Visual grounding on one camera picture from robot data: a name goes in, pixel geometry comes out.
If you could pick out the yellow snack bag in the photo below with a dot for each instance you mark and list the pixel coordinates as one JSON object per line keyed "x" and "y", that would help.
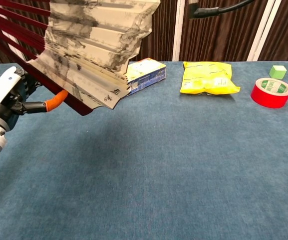
{"x": 206, "y": 77}

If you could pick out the red adhesive tape roll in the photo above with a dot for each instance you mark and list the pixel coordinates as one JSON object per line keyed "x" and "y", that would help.
{"x": 268, "y": 100}

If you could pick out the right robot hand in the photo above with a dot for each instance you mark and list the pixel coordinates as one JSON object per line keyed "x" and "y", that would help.
{"x": 206, "y": 11}

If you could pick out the green cube block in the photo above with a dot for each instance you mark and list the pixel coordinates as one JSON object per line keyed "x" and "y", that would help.
{"x": 277, "y": 72}

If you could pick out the blue and yellow cardboard box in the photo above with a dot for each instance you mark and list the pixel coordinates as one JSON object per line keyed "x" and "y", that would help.
{"x": 148, "y": 75}

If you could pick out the red ribbed paper folding fan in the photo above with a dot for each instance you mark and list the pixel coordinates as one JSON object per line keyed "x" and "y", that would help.
{"x": 96, "y": 37}

